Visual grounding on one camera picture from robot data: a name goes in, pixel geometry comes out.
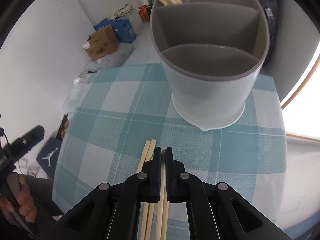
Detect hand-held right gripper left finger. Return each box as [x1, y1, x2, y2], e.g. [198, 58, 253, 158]
[49, 147, 162, 240]

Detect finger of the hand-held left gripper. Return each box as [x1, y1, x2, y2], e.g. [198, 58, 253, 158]
[15, 126, 46, 152]

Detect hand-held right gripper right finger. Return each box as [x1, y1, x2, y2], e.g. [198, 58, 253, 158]
[164, 147, 293, 240]

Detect white utensil holder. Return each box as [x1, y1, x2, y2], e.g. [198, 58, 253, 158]
[149, 0, 271, 132]

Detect person's left hand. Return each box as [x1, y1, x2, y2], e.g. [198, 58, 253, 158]
[0, 175, 38, 224]

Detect dark blue shoe box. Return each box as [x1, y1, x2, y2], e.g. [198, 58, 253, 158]
[36, 138, 63, 180]

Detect printed magazine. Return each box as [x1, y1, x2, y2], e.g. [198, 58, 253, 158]
[56, 114, 71, 142]

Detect person's grey pants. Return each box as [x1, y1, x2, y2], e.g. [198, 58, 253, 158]
[25, 175, 64, 222]

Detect crumpled white plastic sheet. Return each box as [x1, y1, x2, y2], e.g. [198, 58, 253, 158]
[61, 72, 91, 113]

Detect teal checked tablecloth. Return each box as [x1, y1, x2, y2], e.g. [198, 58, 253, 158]
[52, 64, 287, 240]

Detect grey plastic bag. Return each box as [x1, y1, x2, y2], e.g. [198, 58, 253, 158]
[84, 44, 133, 73]

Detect brown cardboard box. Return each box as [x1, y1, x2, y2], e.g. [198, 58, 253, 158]
[82, 26, 119, 61]

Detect blue cardboard box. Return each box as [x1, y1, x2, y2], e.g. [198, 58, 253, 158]
[94, 17, 137, 43]

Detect white plastic bag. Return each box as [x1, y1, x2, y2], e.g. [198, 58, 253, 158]
[130, 5, 144, 34]

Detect red bag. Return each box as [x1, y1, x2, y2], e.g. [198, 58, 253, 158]
[138, 5, 151, 22]

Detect black backpack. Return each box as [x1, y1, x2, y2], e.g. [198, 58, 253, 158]
[250, 0, 281, 65]

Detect floor cable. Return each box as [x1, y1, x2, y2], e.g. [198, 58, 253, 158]
[15, 155, 41, 178]

